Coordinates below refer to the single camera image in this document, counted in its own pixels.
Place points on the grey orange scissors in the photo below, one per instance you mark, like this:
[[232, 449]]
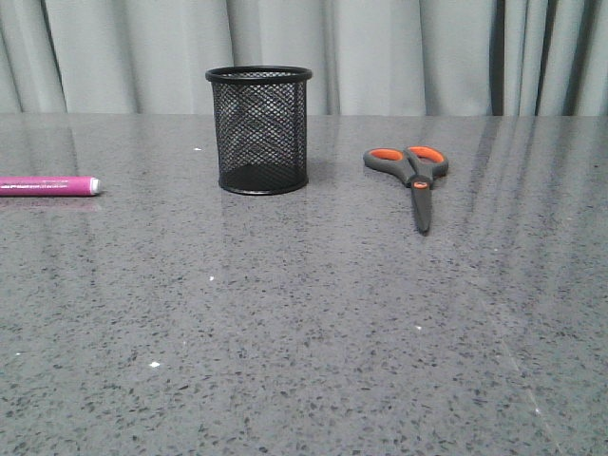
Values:
[[416, 167]]

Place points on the pink marker pen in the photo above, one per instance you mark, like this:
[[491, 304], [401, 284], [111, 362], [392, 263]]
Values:
[[50, 186]]

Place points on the black mesh pen cup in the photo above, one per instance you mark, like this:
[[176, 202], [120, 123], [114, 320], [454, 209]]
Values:
[[260, 117]]

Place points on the grey curtain backdrop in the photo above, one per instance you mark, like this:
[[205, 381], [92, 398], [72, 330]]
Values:
[[461, 58]]

